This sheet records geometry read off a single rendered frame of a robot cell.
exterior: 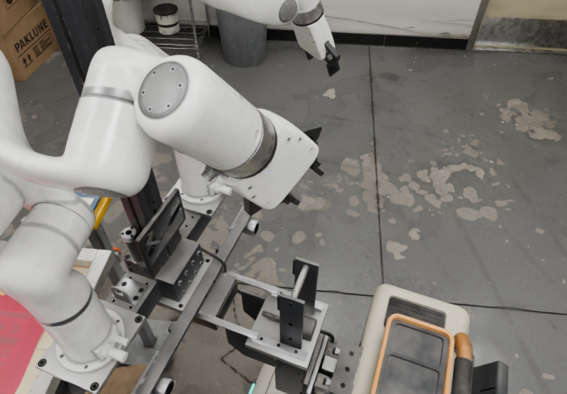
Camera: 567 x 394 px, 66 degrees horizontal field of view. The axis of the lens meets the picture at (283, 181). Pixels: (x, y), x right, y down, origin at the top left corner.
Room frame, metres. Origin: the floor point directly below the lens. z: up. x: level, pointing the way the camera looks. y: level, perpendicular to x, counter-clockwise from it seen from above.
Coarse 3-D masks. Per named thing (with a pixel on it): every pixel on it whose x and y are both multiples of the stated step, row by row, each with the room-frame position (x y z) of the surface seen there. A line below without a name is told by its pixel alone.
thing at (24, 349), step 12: (0, 300) 0.56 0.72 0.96; (12, 300) 0.56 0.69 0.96; (36, 324) 0.49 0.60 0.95; (24, 336) 0.46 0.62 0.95; (36, 336) 0.46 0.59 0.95; (24, 348) 0.43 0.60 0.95; (12, 360) 0.40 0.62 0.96; (24, 360) 0.40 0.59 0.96; (0, 372) 0.38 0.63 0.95; (12, 372) 0.38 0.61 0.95; (24, 372) 0.38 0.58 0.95; (0, 384) 0.35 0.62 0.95; (12, 384) 0.35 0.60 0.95
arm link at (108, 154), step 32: (0, 64) 0.37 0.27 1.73; (0, 96) 0.34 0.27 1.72; (96, 96) 0.31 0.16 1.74; (0, 128) 0.30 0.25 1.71; (96, 128) 0.29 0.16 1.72; (128, 128) 0.29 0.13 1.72; (0, 160) 0.27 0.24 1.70; (32, 160) 0.27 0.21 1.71; (64, 160) 0.27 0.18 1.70; (96, 160) 0.27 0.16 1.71; (128, 160) 0.27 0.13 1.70; (96, 192) 0.26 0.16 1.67; (128, 192) 0.26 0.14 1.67
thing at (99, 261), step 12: (0, 240) 0.72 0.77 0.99; (84, 252) 0.68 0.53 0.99; (96, 252) 0.68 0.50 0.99; (108, 252) 0.68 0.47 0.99; (84, 264) 0.65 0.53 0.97; (96, 264) 0.64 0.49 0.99; (108, 264) 0.65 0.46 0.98; (96, 276) 0.60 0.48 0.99; (96, 288) 0.58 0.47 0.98; (36, 384) 0.34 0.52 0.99; (48, 384) 0.34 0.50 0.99
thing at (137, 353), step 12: (108, 204) 0.90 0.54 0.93; (96, 216) 0.83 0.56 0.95; (96, 228) 0.81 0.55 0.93; (96, 240) 0.85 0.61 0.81; (108, 240) 0.89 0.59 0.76; (120, 264) 0.89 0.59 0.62; (108, 276) 0.86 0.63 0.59; (120, 276) 0.86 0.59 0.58; (144, 324) 0.87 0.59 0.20; (156, 324) 0.96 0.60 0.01; (168, 324) 0.96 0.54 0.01; (144, 336) 0.85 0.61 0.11; (156, 336) 0.90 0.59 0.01; (132, 348) 0.84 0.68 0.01; (144, 348) 0.84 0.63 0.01; (156, 348) 0.84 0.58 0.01; (132, 360) 0.79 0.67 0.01; (144, 360) 0.79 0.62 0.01
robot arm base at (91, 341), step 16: (96, 304) 0.38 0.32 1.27; (80, 320) 0.34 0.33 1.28; (96, 320) 0.36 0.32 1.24; (112, 320) 0.41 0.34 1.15; (64, 336) 0.32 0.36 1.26; (80, 336) 0.33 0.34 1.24; (96, 336) 0.34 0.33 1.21; (112, 336) 0.36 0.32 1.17; (64, 352) 0.33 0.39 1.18; (80, 352) 0.32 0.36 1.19; (96, 352) 0.33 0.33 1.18; (112, 352) 0.33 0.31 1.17; (80, 368) 0.31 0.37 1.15; (96, 368) 0.31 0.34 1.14
